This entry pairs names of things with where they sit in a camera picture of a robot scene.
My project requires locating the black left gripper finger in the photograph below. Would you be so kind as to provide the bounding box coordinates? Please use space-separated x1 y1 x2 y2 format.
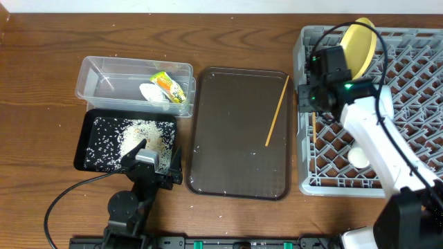
120 139 147 168
171 147 183 178

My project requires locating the wooden chopstick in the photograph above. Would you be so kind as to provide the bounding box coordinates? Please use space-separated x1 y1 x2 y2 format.
265 75 290 147
311 112 317 144

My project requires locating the yellow plate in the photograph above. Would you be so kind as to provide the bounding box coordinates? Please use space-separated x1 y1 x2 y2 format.
340 24 377 80

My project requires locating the light blue bowl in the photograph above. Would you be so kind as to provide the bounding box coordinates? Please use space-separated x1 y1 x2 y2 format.
379 86 394 120

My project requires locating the white paper napkin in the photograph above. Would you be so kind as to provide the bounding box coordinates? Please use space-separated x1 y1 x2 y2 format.
139 83 169 102

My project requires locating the white cup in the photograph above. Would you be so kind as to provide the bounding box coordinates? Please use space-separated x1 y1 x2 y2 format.
347 147 370 169

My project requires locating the orange green snack wrapper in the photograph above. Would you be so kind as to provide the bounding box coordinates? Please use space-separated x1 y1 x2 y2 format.
150 71 186 103

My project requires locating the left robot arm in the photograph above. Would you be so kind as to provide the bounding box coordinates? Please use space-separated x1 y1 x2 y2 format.
101 140 183 249

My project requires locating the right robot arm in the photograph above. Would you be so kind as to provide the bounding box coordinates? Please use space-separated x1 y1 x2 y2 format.
298 46 442 248

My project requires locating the clear plastic waste bin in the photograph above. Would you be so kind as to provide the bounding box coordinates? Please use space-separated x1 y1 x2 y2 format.
75 56 196 118

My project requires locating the grey plastic dishwasher rack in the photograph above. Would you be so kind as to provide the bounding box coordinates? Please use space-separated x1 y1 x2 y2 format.
296 28 442 198

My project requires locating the black tray with rice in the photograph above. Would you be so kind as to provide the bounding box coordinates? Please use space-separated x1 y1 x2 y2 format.
73 109 177 174

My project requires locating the dark brown serving tray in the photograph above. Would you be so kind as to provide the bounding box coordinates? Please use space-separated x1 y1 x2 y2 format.
186 67 293 201

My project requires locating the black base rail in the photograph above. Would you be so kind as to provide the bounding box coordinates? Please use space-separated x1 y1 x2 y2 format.
69 236 343 249

